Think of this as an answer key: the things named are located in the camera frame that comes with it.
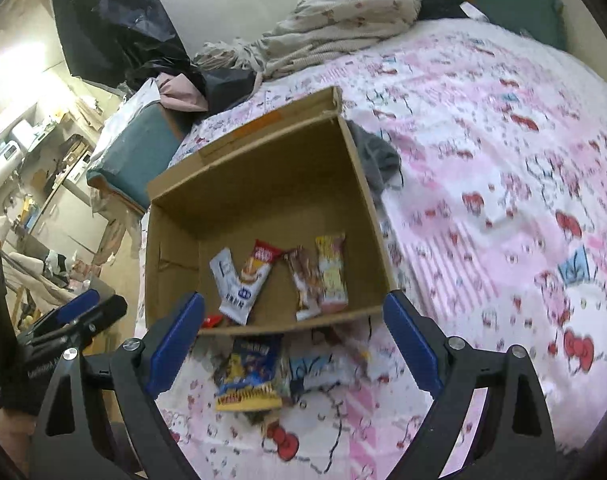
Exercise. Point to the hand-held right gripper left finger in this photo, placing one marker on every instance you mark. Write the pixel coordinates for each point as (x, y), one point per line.
(176, 345)

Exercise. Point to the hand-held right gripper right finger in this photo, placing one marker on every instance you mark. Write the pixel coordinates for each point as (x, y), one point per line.
(413, 347)

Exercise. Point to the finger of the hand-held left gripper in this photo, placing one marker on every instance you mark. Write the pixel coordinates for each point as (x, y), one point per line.
(101, 312)
(71, 306)

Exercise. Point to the small red candy packet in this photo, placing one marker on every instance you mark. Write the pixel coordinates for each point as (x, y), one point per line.
(213, 320)

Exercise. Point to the white and blue snack packet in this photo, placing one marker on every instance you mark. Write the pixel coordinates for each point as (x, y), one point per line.
(233, 285)

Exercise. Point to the yellow cartoon snack packet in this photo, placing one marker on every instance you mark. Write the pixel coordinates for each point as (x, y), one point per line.
(332, 270)

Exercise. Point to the red and white snack packet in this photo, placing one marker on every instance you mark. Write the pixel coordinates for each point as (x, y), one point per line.
(261, 267)

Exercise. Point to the brown chocolate snack packet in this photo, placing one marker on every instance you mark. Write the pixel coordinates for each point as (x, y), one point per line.
(303, 285)

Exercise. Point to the brown cardboard box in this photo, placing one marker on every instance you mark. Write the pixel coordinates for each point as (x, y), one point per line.
(278, 195)

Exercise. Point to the person's left forearm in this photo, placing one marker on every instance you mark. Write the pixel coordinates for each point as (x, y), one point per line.
(11, 432)

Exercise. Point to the blue and yellow chips bag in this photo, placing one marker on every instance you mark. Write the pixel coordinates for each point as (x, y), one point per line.
(251, 372)

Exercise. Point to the white kitchen cabinet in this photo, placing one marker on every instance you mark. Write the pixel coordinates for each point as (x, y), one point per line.
(68, 220)

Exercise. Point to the light blue snack packet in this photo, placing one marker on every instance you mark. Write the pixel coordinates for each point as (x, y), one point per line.
(311, 371)

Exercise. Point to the teal cushion with white cover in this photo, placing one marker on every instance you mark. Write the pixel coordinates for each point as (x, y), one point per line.
(133, 155)

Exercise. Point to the white countertop appliance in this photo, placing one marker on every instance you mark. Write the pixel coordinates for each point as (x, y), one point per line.
(3, 160)

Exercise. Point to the grey cloth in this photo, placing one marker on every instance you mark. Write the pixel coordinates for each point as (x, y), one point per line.
(378, 155)

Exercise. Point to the pink cloth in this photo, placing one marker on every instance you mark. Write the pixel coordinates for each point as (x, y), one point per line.
(181, 91)

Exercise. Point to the dark hanging plastic sheet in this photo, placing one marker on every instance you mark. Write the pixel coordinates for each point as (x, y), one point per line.
(113, 25)

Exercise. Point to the crumpled white floral blanket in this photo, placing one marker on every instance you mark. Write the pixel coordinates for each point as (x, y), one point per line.
(323, 25)

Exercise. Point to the white tag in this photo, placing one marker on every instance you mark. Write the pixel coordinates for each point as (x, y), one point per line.
(472, 11)

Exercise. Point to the teal headboard cushion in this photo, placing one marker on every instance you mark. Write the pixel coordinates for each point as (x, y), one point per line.
(513, 7)

